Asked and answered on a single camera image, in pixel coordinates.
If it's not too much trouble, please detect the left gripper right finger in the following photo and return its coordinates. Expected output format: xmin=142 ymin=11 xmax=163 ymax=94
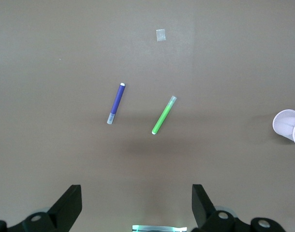
xmin=192 ymin=184 xmax=287 ymax=232

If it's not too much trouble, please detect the green highlighter pen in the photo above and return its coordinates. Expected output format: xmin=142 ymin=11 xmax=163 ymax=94
xmin=151 ymin=95 xmax=178 ymax=135

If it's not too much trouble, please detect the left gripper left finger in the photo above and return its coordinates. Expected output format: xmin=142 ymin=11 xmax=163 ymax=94
xmin=0 ymin=184 xmax=83 ymax=232

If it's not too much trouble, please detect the purple marker pen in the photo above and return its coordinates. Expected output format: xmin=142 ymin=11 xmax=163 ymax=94
xmin=106 ymin=83 xmax=126 ymax=125

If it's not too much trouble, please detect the pink plastic cup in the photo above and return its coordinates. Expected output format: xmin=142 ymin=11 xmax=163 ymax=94
xmin=272 ymin=109 xmax=295 ymax=148

